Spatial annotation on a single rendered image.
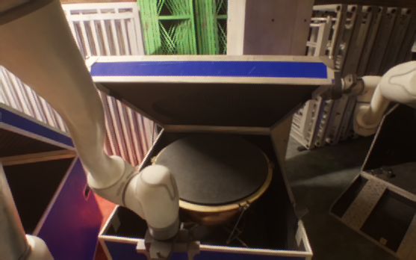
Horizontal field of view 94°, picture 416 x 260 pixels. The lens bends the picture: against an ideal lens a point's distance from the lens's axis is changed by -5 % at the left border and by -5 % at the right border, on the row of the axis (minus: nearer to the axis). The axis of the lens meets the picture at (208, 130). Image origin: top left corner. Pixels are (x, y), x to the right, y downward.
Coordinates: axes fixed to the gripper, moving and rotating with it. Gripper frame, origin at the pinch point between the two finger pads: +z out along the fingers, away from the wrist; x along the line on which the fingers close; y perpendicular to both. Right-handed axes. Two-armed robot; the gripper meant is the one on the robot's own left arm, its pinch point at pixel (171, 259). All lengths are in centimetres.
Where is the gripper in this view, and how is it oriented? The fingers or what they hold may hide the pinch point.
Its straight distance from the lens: 82.2
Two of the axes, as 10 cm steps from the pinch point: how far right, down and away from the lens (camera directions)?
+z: 0.2, 8.8, 4.8
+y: 0.1, -4.8, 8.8
